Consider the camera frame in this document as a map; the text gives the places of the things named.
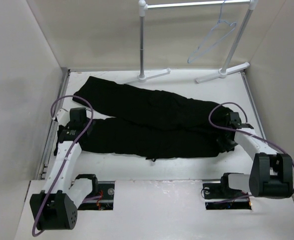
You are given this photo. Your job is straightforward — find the black trousers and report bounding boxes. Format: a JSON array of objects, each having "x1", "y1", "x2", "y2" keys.
[{"x1": 73, "y1": 76, "x2": 236, "y2": 161}]

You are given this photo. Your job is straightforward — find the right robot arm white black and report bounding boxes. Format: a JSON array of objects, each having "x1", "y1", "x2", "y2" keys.
[{"x1": 218, "y1": 112, "x2": 293, "y2": 199}]

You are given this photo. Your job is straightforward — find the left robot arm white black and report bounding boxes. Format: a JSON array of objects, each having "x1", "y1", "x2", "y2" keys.
[{"x1": 30, "y1": 107, "x2": 99, "y2": 237}]

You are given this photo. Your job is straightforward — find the white garment rack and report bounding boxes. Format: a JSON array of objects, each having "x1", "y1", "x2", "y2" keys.
[{"x1": 137, "y1": 0, "x2": 258, "y2": 84}]

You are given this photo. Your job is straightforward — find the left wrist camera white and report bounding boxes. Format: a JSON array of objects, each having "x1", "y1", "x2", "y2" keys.
[{"x1": 52, "y1": 108, "x2": 70, "y2": 126}]

